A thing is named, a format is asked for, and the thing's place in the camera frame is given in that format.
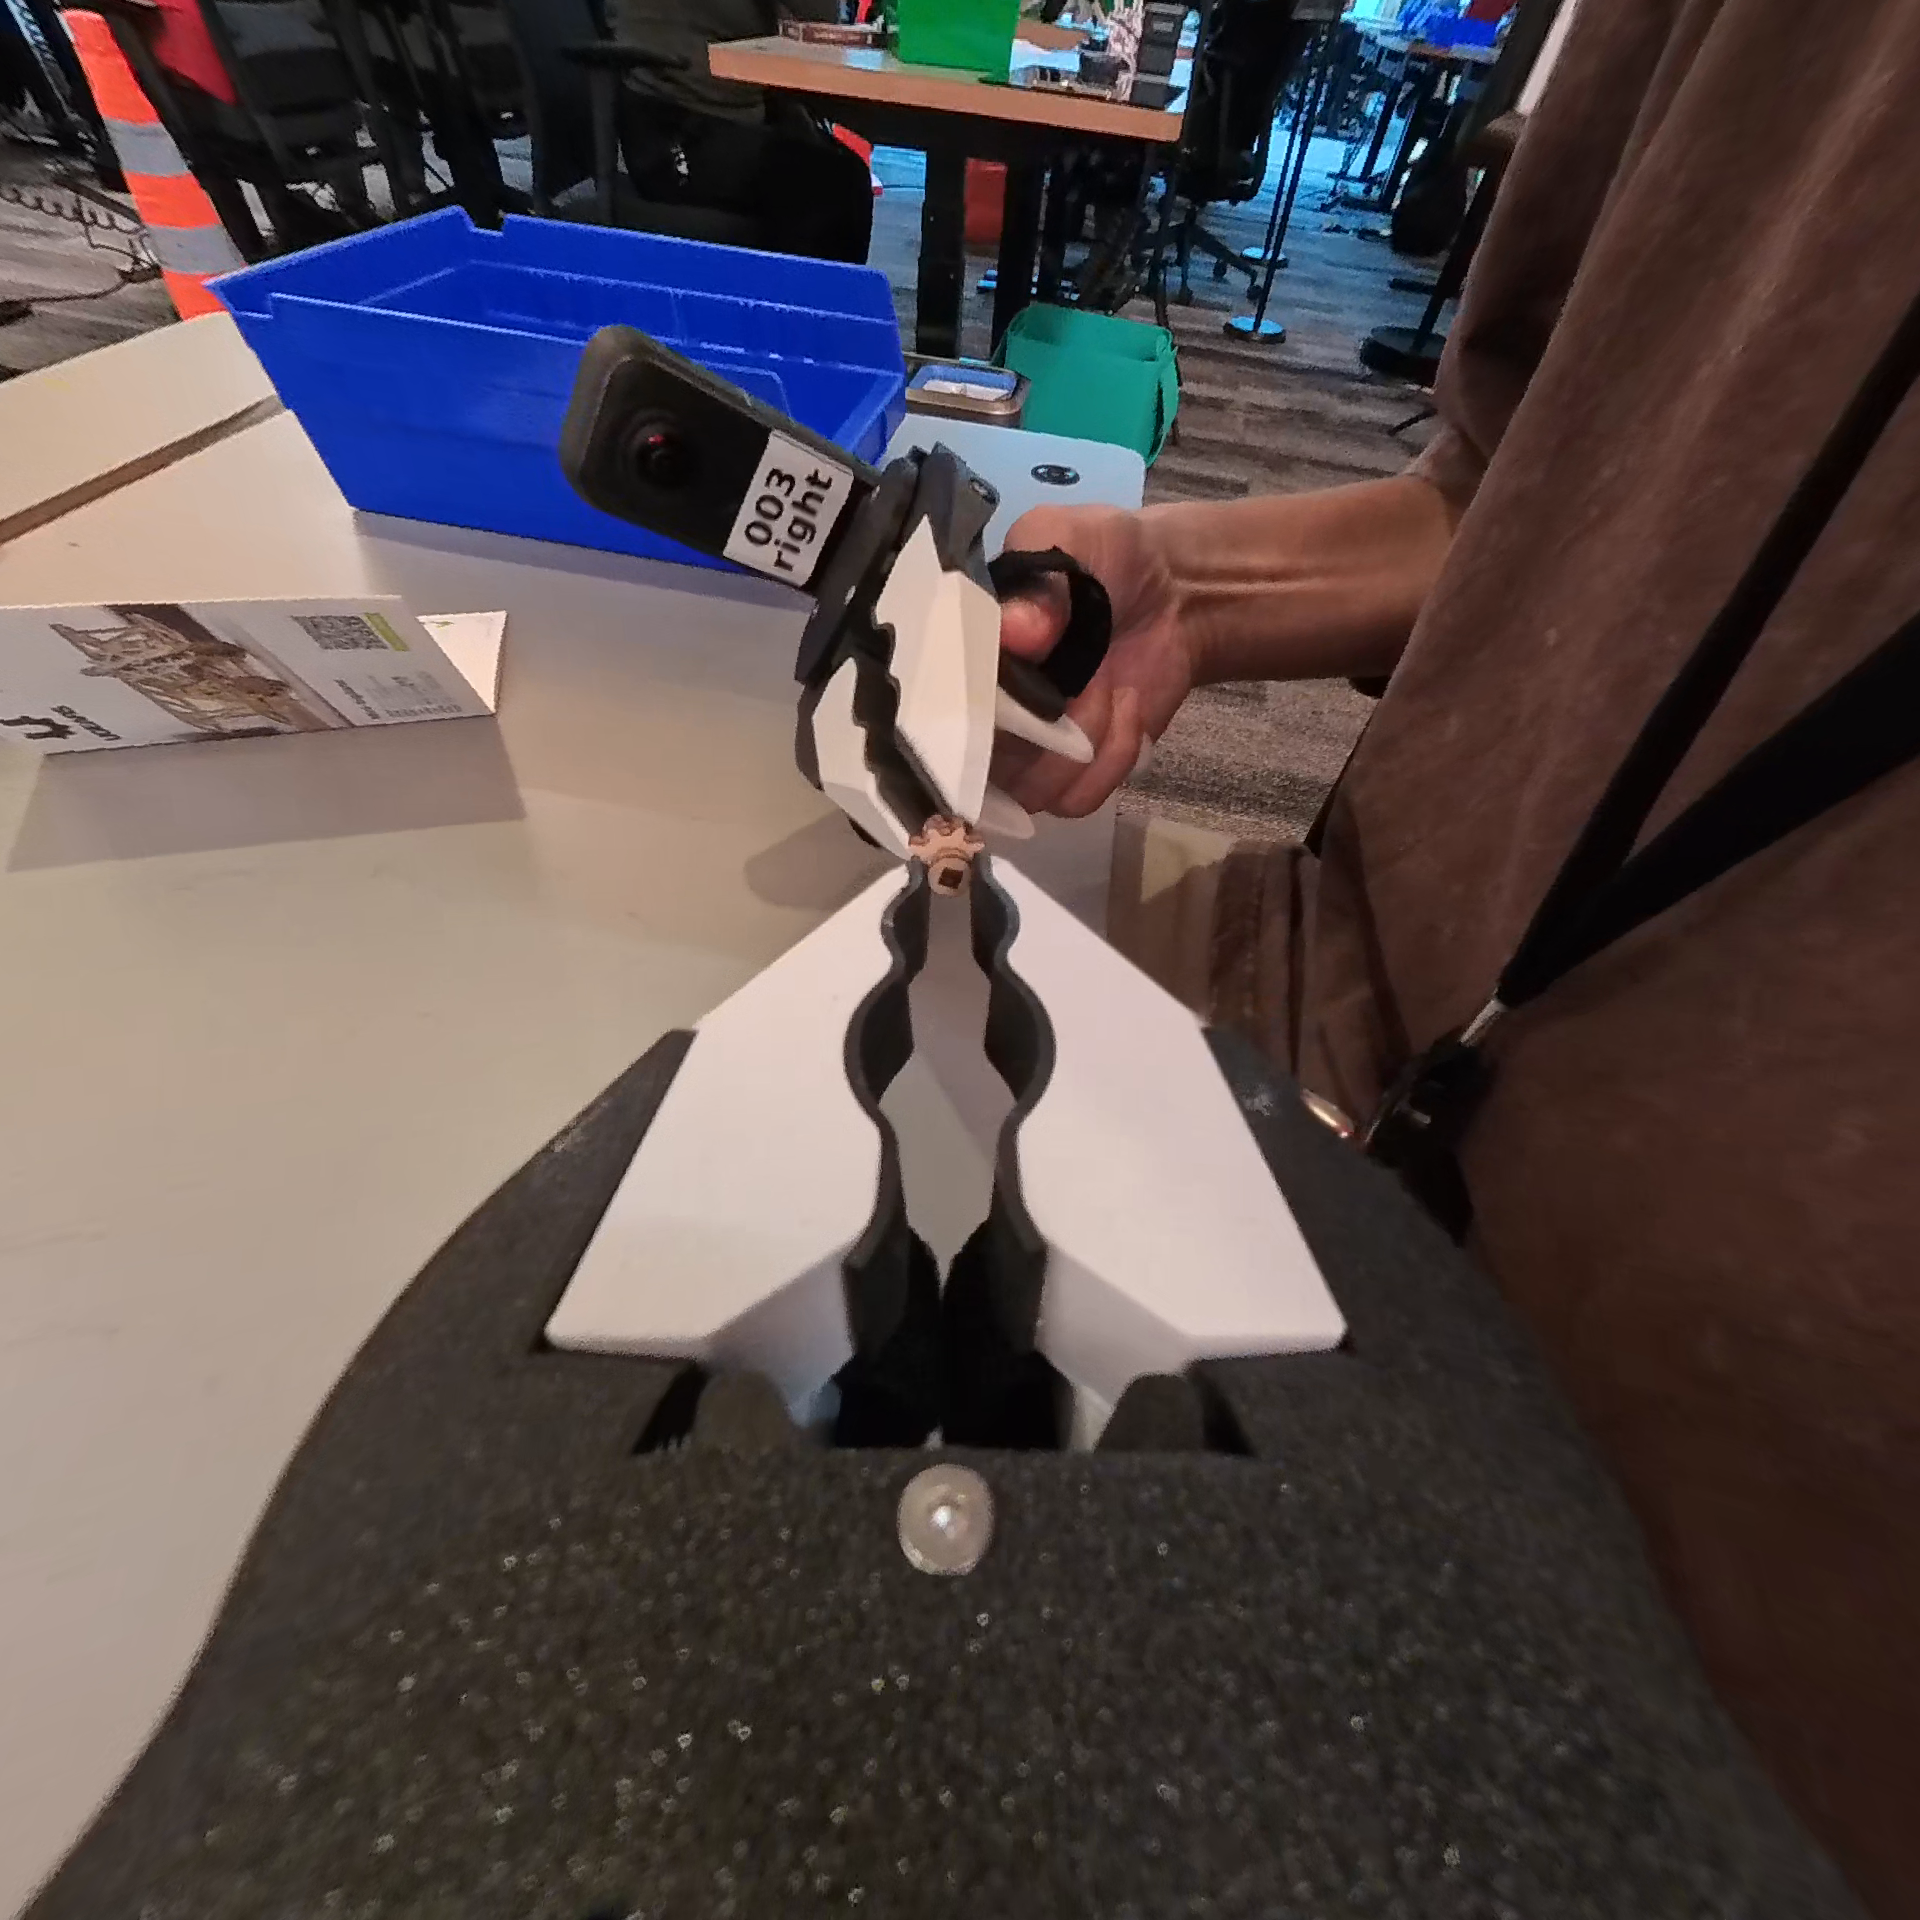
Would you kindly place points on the wooden background table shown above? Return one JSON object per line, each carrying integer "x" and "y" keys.
{"x": 960, "y": 100}

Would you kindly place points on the blue plastic bin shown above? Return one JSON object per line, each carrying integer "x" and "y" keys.
{"x": 450, "y": 389}

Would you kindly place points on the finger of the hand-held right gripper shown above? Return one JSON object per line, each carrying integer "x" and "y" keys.
{"x": 855, "y": 751}
{"x": 950, "y": 676}

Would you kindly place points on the green storage box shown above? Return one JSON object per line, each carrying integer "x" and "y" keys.
{"x": 1093, "y": 389}

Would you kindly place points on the small wooden gear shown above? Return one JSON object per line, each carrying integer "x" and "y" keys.
{"x": 938, "y": 855}

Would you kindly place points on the person's right hand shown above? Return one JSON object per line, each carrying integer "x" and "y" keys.
{"x": 1142, "y": 630}

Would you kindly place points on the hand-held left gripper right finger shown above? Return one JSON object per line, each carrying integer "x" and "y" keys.
{"x": 1172, "y": 1200}

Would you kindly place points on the black stanchion post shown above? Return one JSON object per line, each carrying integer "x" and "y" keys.
{"x": 1271, "y": 165}

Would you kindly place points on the green box on table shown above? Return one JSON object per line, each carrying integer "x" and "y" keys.
{"x": 956, "y": 37}

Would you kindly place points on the orange striped traffic cone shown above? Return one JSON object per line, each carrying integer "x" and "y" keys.
{"x": 159, "y": 165}

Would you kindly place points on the person's right forearm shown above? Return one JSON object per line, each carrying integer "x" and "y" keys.
{"x": 1320, "y": 579}

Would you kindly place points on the grey desk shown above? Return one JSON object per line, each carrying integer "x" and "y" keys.
{"x": 300, "y": 1050}

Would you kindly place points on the person in brown sweater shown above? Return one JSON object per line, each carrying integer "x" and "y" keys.
{"x": 1725, "y": 1349}

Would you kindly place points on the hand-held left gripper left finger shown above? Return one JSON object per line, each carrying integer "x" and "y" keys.
{"x": 704, "y": 1200}

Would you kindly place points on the white printed booklet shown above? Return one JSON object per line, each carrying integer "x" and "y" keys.
{"x": 225, "y": 676}

